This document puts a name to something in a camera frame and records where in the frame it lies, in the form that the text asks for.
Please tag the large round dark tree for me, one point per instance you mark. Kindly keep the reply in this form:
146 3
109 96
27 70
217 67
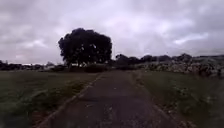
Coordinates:
85 46

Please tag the row of dark bushes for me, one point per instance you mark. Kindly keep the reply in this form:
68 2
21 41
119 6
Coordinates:
150 60

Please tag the dark asphalt path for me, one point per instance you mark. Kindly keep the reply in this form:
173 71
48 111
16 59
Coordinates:
113 103

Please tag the grass verge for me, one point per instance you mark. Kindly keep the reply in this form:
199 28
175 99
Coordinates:
186 96

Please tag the grass field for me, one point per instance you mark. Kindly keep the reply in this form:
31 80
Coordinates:
30 90

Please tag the distant row of trees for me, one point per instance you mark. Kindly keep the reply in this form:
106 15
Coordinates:
23 66

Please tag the rough stone wall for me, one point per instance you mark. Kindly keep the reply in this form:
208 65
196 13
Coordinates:
186 66

